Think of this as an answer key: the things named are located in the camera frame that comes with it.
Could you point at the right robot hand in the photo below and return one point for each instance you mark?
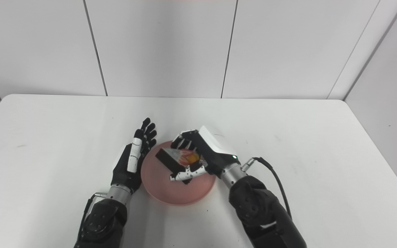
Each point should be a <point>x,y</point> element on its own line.
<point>205,150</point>

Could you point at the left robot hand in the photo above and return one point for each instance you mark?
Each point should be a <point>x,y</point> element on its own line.
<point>129,170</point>

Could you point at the chocolate cake slice with fruit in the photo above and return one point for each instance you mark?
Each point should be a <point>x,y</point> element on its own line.
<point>177,160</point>

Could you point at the pink plate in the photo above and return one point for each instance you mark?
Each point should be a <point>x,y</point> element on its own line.
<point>177,186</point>

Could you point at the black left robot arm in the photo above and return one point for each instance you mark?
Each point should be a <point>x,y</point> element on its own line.
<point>103,220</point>

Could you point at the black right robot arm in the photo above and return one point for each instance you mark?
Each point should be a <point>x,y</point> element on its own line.
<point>260,206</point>

